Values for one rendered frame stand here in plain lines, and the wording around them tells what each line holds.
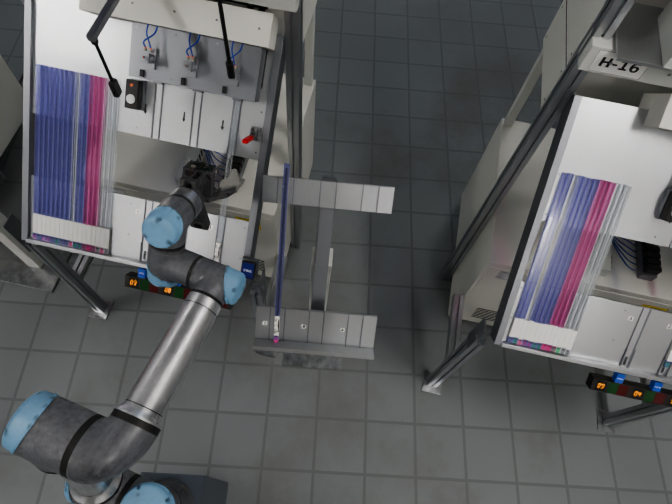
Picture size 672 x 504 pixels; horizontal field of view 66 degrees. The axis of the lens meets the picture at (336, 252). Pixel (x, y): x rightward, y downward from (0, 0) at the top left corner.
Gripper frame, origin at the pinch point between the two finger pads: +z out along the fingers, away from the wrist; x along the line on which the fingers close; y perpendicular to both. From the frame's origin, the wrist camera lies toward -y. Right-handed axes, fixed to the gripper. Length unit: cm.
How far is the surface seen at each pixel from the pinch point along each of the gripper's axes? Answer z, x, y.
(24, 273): 48, 100, -89
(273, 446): 9, -24, -115
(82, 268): 30, 60, -64
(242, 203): 35.3, 2.0, -25.6
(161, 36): 12.8, 20.1, 29.0
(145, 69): 10.6, 23.5, 20.5
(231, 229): 6.5, -3.0, -19.1
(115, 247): 3.1, 31.2, -31.9
